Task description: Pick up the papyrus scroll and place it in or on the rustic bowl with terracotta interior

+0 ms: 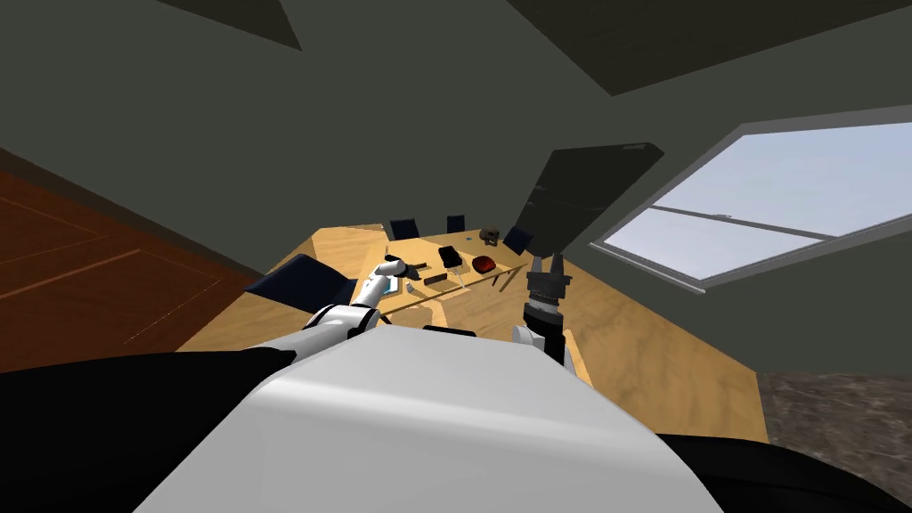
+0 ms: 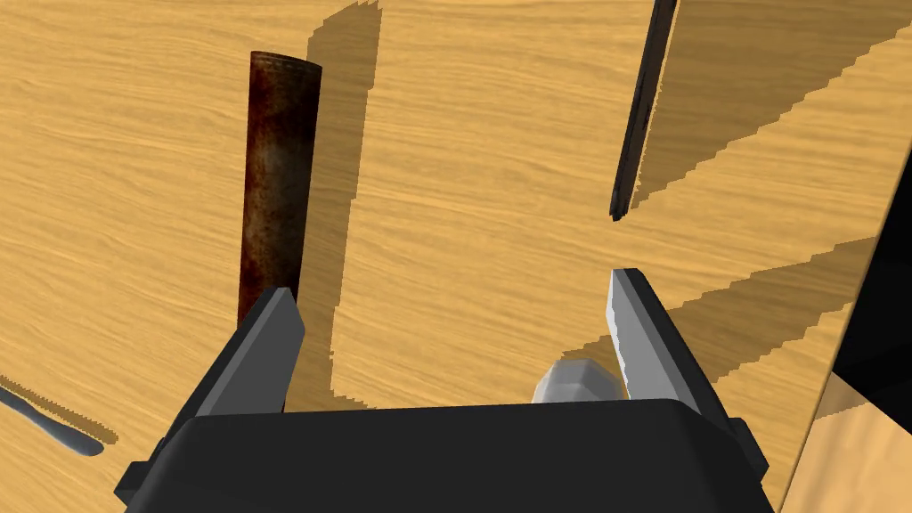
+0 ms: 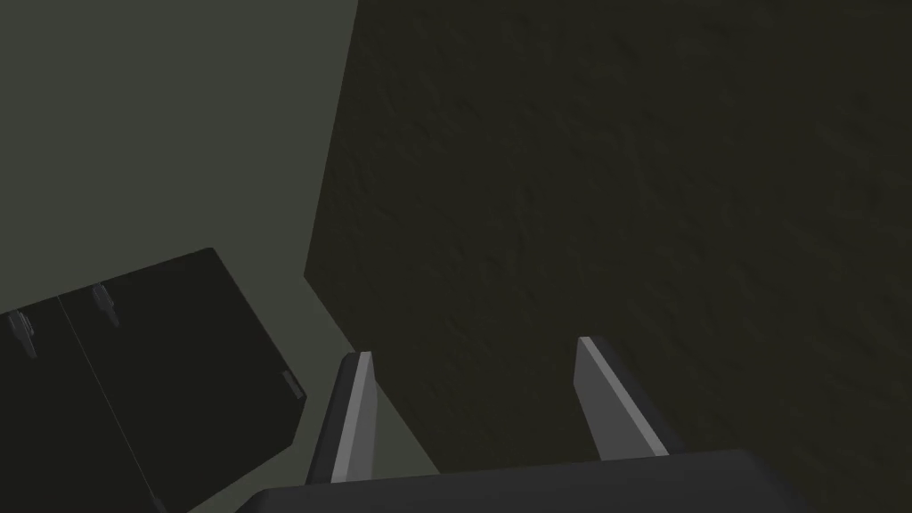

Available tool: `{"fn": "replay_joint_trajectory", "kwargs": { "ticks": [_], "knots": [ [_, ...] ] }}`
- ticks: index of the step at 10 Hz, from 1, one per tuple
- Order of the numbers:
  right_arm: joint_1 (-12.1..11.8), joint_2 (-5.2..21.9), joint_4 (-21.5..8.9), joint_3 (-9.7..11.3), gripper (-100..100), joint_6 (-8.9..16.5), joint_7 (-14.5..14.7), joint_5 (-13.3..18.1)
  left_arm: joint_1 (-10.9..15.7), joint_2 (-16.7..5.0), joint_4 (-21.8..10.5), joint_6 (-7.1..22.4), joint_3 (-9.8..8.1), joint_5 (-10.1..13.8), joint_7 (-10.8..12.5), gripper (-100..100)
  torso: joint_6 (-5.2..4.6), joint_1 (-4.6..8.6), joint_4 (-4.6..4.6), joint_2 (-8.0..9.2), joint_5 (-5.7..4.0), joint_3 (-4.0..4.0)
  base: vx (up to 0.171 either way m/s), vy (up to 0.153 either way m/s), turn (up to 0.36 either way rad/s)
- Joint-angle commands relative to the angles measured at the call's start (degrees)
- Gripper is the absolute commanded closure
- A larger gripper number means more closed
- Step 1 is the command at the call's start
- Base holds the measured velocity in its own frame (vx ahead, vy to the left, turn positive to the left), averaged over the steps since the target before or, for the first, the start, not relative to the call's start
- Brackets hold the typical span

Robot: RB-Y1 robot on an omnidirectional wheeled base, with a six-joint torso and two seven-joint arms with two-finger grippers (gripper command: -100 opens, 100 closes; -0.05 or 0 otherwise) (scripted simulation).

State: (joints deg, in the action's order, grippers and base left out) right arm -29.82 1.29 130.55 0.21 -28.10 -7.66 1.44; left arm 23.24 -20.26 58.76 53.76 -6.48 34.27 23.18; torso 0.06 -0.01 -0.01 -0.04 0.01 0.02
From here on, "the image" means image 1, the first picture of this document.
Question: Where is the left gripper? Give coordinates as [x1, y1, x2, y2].
[384, 254, 428, 283]

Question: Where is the black flat panel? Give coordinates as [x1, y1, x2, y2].
[514, 142, 665, 259]

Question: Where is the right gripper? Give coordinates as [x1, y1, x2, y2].
[525, 252, 574, 304]

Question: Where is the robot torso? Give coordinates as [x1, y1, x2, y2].
[134, 323, 725, 513]

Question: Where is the grey framed window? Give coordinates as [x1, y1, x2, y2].
[588, 105, 912, 295]

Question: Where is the light wooden table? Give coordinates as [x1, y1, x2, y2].
[176, 224, 770, 444]

